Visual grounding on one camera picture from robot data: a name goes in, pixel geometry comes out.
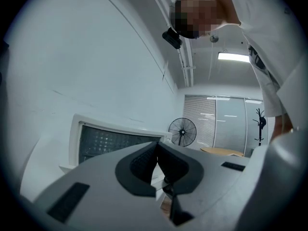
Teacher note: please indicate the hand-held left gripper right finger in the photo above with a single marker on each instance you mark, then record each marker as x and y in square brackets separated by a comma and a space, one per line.
[211, 177]

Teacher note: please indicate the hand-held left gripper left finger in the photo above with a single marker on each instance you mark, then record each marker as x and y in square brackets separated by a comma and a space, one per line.
[101, 189]

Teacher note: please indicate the white oven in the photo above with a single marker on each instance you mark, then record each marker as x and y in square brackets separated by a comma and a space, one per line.
[169, 137]

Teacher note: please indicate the person's left forearm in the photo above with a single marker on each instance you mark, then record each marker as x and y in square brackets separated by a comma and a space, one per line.
[279, 129]

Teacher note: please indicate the round wooden table black legs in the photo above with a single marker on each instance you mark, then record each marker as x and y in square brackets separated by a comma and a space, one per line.
[221, 151]

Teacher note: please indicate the black coat stand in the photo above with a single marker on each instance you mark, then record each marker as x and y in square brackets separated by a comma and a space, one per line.
[260, 133]

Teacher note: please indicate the grey window blind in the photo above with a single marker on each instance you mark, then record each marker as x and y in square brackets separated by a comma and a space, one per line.
[204, 109]

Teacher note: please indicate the white ceiling pipes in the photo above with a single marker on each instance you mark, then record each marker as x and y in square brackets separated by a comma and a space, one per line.
[187, 64]

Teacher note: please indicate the rectangular ceiling light panel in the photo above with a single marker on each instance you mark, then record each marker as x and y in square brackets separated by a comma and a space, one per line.
[233, 57]

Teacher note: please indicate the round grey ceiling fixture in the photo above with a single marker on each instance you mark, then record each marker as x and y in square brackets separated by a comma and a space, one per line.
[214, 38]

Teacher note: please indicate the person's white shirt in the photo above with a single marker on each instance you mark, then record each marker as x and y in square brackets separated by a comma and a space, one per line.
[276, 32]

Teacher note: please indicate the person's head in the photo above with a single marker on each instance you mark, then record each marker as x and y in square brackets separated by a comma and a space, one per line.
[204, 11]

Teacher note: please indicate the black pedestal fan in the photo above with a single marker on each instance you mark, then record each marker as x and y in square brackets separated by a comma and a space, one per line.
[183, 132]

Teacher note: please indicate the black head camera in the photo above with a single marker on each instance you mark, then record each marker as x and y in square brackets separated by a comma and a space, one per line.
[172, 38]

